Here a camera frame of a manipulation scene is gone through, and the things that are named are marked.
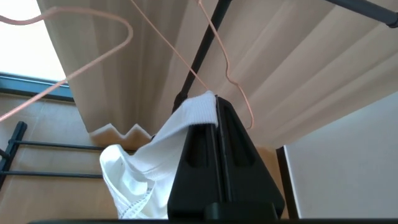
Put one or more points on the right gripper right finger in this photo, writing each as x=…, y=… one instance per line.
x=252, y=186

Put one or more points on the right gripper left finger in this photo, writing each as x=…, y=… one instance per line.
x=192, y=186

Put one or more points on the white printed t-shirt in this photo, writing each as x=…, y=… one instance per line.
x=140, y=180

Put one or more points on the pink clothes hanger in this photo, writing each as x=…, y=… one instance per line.
x=227, y=67
x=93, y=62

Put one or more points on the black clothes rack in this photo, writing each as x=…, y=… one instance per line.
x=202, y=49

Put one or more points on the window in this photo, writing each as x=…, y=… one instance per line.
x=25, y=46

